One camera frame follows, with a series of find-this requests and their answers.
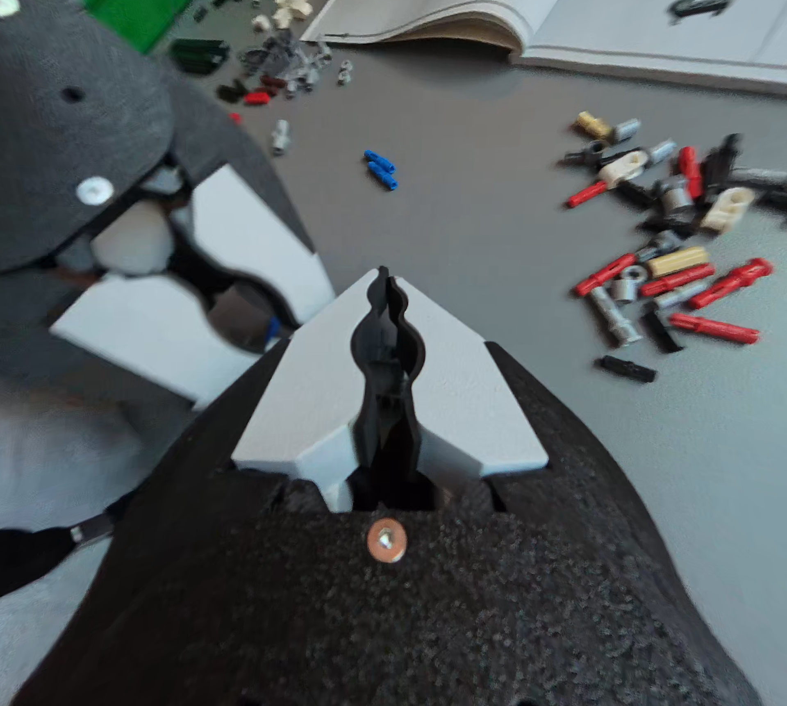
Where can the pile of lego pins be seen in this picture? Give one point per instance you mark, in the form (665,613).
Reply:
(676,238)

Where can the black lego pin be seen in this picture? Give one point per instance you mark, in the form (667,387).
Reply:
(627,369)

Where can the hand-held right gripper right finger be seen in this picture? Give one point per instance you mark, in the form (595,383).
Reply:
(467,404)

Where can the grey lego connector pin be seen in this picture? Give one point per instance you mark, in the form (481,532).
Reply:
(281,137)

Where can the blue lego pin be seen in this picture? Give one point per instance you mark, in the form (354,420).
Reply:
(380,160)
(384,177)

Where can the light grey lego bush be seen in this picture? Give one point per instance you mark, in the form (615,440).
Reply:
(627,129)

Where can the cluster of small lego parts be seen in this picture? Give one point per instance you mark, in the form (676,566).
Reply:
(286,57)

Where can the tan lego pin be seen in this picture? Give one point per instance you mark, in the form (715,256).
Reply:
(593,125)

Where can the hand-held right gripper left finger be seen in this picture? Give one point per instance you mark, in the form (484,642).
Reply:
(295,411)

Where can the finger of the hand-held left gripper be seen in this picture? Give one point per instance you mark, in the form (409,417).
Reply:
(153,337)
(264,238)

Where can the dark green lego beam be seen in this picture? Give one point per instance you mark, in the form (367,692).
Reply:
(200,55)

